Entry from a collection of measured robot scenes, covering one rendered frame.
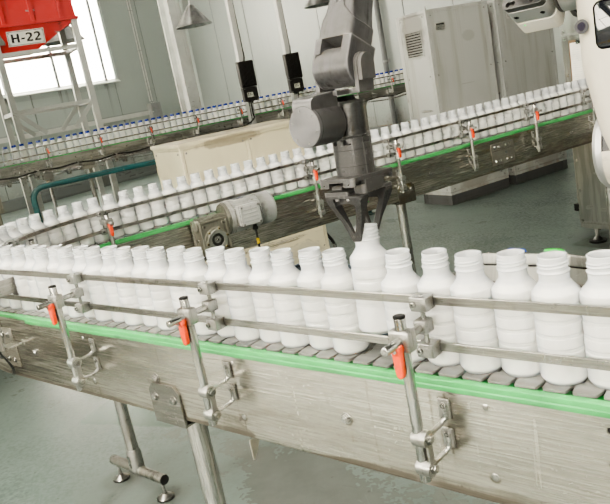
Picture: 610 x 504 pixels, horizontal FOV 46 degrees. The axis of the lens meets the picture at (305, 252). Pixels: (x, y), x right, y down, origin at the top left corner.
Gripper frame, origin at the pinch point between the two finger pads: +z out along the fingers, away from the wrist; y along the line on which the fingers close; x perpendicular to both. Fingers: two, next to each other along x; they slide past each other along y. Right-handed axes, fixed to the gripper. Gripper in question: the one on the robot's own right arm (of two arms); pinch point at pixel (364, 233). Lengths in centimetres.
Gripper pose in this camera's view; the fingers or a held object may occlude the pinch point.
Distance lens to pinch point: 108.9
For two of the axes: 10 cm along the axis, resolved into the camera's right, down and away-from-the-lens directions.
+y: -6.5, 2.5, -7.2
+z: 1.6, 9.7, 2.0
